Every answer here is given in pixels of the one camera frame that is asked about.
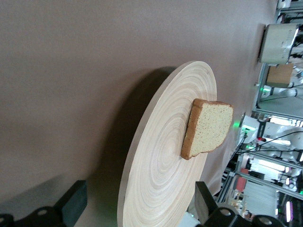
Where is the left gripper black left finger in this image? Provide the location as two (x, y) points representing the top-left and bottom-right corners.
(0, 180), (88, 227)

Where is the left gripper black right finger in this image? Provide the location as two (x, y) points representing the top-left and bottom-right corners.
(195, 181), (282, 227)

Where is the round wooden plate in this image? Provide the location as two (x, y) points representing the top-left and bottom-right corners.
(117, 61), (218, 227)

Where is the brown bread slice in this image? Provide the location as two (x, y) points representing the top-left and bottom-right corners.
(181, 98), (234, 161)

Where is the cream two-slot toaster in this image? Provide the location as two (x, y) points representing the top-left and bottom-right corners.
(257, 23), (300, 66)

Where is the brown table cover sheet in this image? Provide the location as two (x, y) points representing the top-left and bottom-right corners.
(0, 0), (279, 227)

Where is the brown cardboard box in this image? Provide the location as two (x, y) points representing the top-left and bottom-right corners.
(266, 63), (294, 88)

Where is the black cable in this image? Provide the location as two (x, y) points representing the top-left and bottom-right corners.
(233, 131), (303, 158)

